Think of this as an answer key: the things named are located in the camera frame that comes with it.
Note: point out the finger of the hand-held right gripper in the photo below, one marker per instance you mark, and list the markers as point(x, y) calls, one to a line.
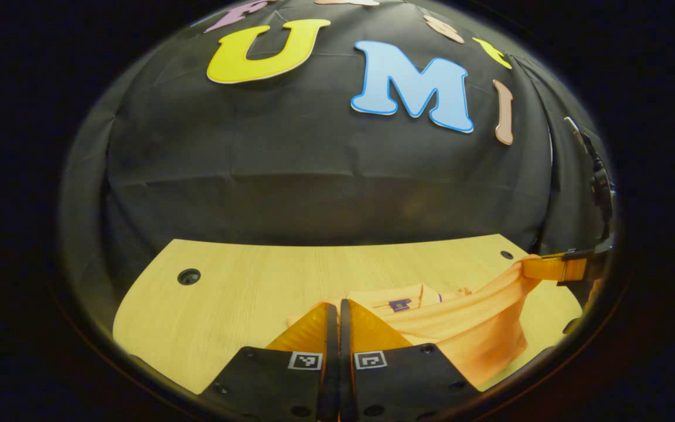
point(551, 269)

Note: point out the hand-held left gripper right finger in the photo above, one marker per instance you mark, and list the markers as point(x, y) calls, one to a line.
point(346, 375)

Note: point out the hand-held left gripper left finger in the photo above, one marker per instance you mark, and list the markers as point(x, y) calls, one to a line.
point(329, 375)

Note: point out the orange T-shirt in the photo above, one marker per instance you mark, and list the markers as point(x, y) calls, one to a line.
point(478, 328)

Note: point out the black backdrop cloth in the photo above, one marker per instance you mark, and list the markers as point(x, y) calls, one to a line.
point(314, 158)

